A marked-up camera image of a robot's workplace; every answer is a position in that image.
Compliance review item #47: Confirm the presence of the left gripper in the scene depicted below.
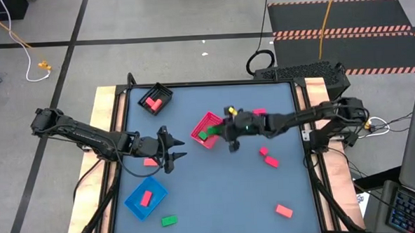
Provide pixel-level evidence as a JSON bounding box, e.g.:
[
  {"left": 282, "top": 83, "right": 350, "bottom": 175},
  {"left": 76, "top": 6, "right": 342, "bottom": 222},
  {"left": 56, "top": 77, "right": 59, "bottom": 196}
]
[{"left": 157, "top": 124, "right": 189, "bottom": 175}]

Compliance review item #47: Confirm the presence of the laptop with backlit keyboard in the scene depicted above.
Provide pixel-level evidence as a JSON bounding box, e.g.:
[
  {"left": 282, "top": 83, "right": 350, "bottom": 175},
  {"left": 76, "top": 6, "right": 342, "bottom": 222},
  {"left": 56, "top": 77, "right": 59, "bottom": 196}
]
[{"left": 370, "top": 178, "right": 415, "bottom": 233}]

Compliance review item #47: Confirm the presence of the black perforated computer tower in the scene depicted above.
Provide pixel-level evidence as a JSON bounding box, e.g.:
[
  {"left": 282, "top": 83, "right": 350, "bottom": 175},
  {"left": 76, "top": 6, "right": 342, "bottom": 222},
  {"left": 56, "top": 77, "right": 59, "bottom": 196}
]
[{"left": 252, "top": 60, "right": 352, "bottom": 105}]

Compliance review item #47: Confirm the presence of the green rectangular block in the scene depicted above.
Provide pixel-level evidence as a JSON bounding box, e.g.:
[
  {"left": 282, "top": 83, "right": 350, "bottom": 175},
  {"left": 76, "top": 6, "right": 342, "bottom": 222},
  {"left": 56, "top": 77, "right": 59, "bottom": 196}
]
[
  {"left": 161, "top": 215, "right": 179, "bottom": 227},
  {"left": 207, "top": 125, "right": 225, "bottom": 136}
]

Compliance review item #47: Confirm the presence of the blue plastic basket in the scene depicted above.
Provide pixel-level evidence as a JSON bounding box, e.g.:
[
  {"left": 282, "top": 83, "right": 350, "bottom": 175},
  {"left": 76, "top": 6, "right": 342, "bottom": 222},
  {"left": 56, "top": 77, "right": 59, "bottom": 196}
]
[{"left": 123, "top": 175, "right": 170, "bottom": 222}]

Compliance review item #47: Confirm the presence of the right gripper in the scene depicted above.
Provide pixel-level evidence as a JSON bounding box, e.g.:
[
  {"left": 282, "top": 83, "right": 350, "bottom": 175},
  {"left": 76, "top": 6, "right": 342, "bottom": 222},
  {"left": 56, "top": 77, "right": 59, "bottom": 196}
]
[{"left": 216, "top": 106, "right": 241, "bottom": 154}]

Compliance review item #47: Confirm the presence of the wooden side board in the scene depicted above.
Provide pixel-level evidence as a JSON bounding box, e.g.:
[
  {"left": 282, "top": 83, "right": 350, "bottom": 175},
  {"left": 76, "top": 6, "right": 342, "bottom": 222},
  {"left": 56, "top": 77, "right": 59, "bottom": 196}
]
[
  {"left": 299, "top": 75, "right": 366, "bottom": 232},
  {"left": 59, "top": 85, "right": 133, "bottom": 233}
]

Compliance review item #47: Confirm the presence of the black orange-striped floor mat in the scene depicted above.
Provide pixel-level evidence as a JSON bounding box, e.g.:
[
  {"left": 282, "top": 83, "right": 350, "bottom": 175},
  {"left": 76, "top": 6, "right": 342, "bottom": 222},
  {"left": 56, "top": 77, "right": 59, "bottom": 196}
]
[
  {"left": 266, "top": 0, "right": 414, "bottom": 38},
  {"left": 272, "top": 31, "right": 415, "bottom": 81}
]

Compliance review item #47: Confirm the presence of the black plastic basket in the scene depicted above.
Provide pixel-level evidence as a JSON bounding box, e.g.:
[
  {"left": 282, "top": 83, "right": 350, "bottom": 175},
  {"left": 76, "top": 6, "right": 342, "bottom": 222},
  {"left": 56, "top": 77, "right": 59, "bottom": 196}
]
[{"left": 137, "top": 81, "right": 175, "bottom": 117}]

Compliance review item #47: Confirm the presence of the white printed paper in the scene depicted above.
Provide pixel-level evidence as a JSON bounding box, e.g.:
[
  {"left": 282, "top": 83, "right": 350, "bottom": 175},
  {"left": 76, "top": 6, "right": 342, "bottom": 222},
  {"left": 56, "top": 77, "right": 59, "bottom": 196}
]
[{"left": 355, "top": 192, "right": 371, "bottom": 218}]

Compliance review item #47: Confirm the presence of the orange floor cable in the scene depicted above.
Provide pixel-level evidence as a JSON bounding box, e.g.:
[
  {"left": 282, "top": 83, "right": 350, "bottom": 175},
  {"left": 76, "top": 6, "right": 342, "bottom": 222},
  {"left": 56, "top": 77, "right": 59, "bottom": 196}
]
[
  {"left": 315, "top": 0, "right": 341, "bottom": 60},
  {"left": 0, "top": 0, "right": 53, "bottom": 74}
]

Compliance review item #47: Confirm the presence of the white cable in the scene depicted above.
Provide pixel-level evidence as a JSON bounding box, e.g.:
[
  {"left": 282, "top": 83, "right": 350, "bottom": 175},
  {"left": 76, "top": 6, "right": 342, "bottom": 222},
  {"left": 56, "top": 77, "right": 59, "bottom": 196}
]
[
  {"left": 0, "top": 0, "right": 52, "bottom": 84},
  {"left": 356, "top": 115, "right": 392, "bottom": 139}
]

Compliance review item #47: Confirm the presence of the coiled black floor cable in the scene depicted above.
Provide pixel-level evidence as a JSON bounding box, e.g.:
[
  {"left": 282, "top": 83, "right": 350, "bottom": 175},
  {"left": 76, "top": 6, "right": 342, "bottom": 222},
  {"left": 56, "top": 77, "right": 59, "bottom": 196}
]
[{"left": 243, "top": 0, "right": 277, "bottom": 77}]

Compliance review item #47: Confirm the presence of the black looping arm cable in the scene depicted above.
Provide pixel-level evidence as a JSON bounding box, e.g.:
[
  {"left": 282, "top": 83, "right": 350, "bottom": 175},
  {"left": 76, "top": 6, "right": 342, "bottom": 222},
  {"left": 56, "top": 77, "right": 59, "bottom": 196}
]
[{"left": 115, "top": 132, "right": 169, "bottom": 180}]

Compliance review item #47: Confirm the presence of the red plastic basket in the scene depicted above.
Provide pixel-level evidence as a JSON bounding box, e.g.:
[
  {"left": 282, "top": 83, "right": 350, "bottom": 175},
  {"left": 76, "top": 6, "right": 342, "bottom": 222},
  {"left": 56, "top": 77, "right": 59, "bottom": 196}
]
[{"left": 189, "top": 110, "right": 226, "bottom": 151}]

